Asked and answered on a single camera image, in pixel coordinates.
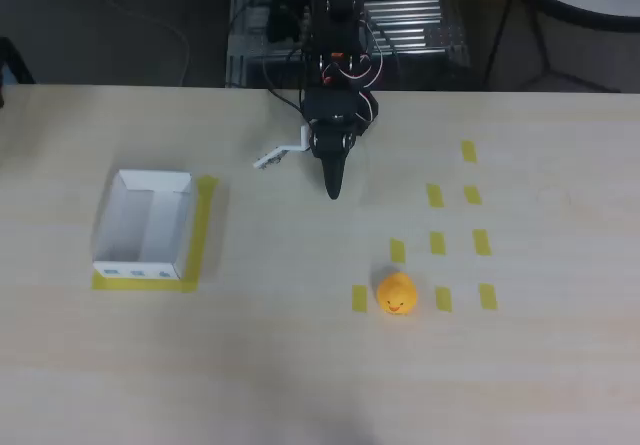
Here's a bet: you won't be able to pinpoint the yellow rubber duck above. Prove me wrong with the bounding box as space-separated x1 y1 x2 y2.
376 271 419 318

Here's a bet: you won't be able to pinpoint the white open cardboard box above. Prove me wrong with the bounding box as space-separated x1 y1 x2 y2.
91 168 194 283

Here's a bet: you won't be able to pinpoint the long yellow tape strip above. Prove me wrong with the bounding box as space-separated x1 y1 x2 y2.
90 271 201 295
180 174 220 294

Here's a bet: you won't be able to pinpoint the black table leg base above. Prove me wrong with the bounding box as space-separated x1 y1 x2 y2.
480 0 622 94

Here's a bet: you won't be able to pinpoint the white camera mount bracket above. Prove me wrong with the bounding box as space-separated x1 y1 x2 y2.
252 126 312 170

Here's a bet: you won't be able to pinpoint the black cable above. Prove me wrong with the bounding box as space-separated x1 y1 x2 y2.
261 47 307 114

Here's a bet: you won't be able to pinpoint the red and white arm wires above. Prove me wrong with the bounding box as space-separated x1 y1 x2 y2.
319 12 387 124

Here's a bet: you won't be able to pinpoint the metal frame with rollers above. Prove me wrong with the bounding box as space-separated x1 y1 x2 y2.
226 0 472 89

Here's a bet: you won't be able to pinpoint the thin white floor cable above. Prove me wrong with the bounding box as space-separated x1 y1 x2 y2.
98 0 192 86

